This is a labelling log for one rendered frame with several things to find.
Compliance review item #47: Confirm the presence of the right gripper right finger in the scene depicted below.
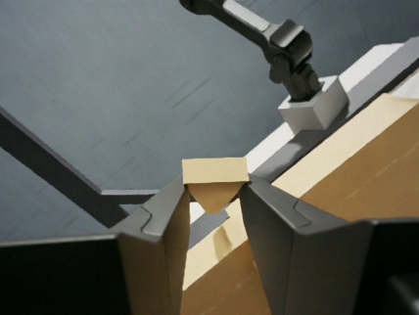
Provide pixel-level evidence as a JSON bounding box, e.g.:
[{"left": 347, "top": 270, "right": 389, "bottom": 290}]
[{"left": 238, "top": 172, "right": 419, "bottom": 315}]

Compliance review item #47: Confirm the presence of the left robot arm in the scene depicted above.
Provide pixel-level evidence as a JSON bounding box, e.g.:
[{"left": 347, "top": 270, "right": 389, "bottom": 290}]
[{"left": 179, "top": 0, "right": 326, "bottom": 103}]

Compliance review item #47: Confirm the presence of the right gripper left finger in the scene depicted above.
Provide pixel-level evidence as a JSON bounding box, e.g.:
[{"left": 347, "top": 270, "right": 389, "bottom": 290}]
[{"left": 0, "top": 175, "right": 191, "bottom": 315}]

